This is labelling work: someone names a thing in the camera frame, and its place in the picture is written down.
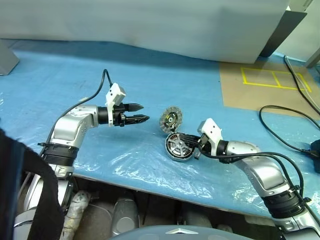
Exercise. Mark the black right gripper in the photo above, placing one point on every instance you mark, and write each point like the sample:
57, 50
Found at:
203, 143

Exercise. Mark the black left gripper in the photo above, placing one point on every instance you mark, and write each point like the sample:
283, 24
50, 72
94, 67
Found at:
118, 116

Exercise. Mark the motor housing with copper windings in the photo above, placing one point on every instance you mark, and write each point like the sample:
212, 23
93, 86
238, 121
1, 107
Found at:
178, 160

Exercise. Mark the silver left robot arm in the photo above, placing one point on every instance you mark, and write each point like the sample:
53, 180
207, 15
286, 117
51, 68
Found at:
67, 125

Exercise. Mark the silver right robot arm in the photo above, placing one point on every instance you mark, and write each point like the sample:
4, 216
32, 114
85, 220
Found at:
262, 172

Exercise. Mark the brown cardboard sheet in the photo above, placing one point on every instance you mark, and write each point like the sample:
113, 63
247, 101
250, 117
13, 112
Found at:
235, 97

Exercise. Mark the grey rounded shape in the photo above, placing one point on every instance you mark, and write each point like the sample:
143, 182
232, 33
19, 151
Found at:
126, 217
197, 219

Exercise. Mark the white backdrop board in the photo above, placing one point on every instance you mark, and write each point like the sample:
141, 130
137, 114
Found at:
150, 25

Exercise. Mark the yellow tape rectangle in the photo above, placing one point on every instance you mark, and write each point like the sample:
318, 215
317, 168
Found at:
262, 84

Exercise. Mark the white shoe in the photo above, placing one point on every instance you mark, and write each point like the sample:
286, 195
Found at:
225, 228

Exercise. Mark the blue plastic table cover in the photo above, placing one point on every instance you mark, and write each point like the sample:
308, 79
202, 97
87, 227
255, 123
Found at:
50, 75

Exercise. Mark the grey robot torso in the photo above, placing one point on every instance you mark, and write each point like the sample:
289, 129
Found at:
175, 235

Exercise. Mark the white wrapped bundle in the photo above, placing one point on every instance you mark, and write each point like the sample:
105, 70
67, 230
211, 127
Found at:
76, 215

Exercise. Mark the black power adapter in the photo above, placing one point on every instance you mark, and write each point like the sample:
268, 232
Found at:
316, 150

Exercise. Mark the grey metal box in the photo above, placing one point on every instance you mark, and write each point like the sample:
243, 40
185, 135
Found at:
7, 60

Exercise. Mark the black panel stand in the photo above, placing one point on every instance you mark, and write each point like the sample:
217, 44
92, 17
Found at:
285, 30

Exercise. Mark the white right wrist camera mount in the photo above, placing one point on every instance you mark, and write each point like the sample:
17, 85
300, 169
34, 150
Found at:
212, 130

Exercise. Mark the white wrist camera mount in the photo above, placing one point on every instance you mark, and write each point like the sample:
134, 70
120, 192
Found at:
212, 130
112, 96

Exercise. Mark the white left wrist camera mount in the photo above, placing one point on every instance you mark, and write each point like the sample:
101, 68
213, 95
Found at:
112, 96

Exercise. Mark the grey aluminium post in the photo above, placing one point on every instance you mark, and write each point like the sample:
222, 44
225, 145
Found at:
314, 58

